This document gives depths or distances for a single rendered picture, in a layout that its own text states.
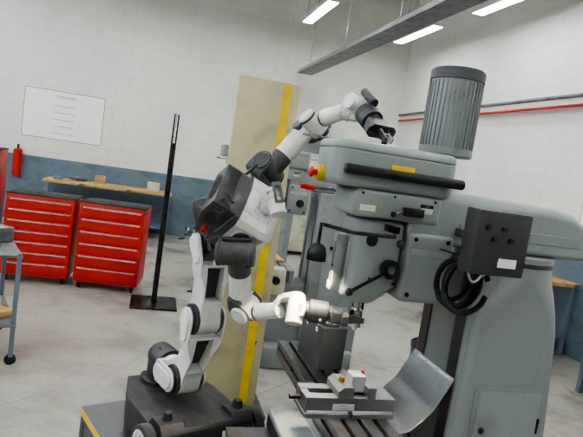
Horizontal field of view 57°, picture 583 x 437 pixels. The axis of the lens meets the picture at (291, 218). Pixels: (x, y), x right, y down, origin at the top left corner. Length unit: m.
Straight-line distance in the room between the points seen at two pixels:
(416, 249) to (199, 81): 9.25
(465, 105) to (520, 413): 1.18
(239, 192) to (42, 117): 9.08
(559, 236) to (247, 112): 2.12
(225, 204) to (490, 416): 1.28
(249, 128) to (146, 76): 7.41
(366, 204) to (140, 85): 9.26
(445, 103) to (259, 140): 1.82
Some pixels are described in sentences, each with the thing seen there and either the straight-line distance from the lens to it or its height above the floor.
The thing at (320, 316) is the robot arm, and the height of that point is 1.23.
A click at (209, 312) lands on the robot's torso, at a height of 1.06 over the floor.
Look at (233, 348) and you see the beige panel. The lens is 3.87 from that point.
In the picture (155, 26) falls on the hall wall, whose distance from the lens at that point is 11.06.
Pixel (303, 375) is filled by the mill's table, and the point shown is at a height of 0.91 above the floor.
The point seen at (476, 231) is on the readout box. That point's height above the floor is 1.65.
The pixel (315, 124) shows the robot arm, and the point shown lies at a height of 1.95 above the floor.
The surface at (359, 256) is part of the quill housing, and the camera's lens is 1.93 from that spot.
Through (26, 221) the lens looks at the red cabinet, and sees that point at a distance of 6.64.
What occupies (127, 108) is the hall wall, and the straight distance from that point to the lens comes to 10.87.
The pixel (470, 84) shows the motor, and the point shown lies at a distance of 2.07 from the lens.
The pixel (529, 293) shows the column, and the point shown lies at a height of 1.43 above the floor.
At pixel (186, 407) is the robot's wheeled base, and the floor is 0.57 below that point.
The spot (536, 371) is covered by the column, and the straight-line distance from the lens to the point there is 2.32.
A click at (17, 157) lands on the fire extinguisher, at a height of 1.14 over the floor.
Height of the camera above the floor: 1.78
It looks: 6 degrees down
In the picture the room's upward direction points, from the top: 9 degrees clockwise
